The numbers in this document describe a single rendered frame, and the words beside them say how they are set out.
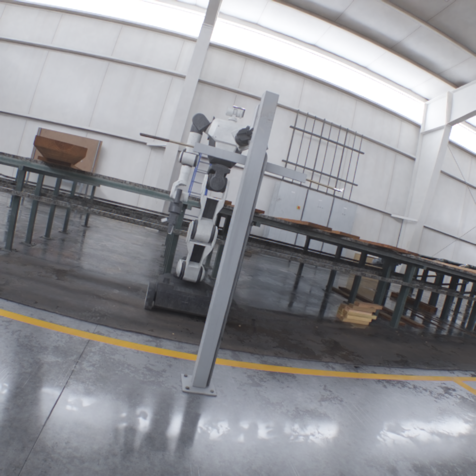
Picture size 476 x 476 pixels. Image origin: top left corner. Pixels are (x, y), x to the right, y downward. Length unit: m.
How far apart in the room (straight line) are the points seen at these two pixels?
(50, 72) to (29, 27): 1.63
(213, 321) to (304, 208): 7.79
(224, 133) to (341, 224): 7.56
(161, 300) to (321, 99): 8.91
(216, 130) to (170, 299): 1.15
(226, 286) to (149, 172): 7.73
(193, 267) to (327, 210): 7.17
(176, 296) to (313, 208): 7.20
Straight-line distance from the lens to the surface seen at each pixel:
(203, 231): 2.29
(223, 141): 2.24
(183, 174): 2.27
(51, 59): 10.38
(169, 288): 2.26
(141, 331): 1.97
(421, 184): 11.44
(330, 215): 9.38
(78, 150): 1.74
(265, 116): 1.40
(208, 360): 1.46
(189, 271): 2.45
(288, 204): 8.85
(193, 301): 2.28
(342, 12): 9.52
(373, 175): 10.88
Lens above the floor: 0.76
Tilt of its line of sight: 3 degrees down
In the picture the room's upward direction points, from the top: 14 degrees clockwise
